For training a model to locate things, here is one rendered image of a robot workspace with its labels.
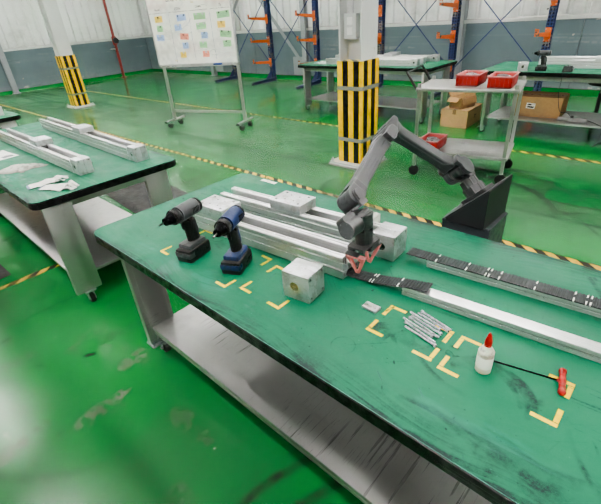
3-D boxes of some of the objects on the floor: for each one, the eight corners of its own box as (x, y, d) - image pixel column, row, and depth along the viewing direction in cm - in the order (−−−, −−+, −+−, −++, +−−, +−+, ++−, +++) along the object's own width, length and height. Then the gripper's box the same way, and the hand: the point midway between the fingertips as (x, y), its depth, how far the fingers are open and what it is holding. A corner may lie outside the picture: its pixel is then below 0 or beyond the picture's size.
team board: (165, 129, 700) (133, -5, 601) (182, 122, 739) (156, -5, 640) (241, 132, 645) (220, -15, 546) (256, 124, 684) (239, -15, 585)
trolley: (512, 167, 431) (532, 62, 380) (504, 185, 391) (526, 71, 340) (415, 158, 479) (422, 64, 429) (399, 173, 440) (405, 71, 389)
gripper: (363, 236, 123) (363, 279, 130) (382, 220, 131) (381, 262, 139) (344, 231, 126) (344, 273, 134) (364, 216, 134) (363, 256, 142)
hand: (363, 265), depth 136 cm, fingers open, 8 cm apart
